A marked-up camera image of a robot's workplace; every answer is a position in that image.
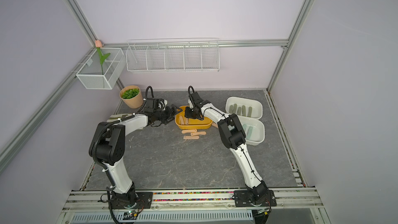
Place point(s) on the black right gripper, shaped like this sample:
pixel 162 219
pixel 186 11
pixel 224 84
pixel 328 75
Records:
pixel 186 113

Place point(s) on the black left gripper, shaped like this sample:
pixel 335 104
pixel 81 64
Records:
pixel 170 114

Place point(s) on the yellow plastic basin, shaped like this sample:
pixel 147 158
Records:
pixel 193 123

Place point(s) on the white basin with knives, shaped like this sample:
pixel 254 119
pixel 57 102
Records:
pixel 257 111

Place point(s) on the olive knife top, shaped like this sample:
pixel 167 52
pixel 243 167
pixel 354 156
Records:
pixel 250 111

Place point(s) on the mint knife top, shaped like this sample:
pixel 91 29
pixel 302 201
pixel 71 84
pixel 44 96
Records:
pixel 249 132

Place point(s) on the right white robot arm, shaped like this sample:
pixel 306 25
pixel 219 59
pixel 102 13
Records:
pixel 234 138

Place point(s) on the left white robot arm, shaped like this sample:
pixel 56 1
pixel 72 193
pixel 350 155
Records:
pixel 108 145

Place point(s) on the peach plastic plant pot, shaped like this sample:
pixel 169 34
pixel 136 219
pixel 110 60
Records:
pixel 135 102

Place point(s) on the green artificial plant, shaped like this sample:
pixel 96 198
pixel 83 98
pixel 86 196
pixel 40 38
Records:
pixel 130 93

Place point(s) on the beige green work glove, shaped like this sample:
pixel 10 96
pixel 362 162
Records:
pixel 113 118

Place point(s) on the small white mesh basket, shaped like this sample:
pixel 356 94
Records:
pixel 90 73

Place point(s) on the artificial pink tulip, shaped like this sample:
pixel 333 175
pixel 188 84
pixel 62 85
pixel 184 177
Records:
pixel 102 57

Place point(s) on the white wire wall shelf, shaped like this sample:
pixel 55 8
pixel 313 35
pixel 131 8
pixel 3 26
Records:
pixel 173 55

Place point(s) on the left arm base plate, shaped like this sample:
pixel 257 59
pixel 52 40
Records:
pixel 133 200

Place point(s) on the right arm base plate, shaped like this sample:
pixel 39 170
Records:
pixel 245 198

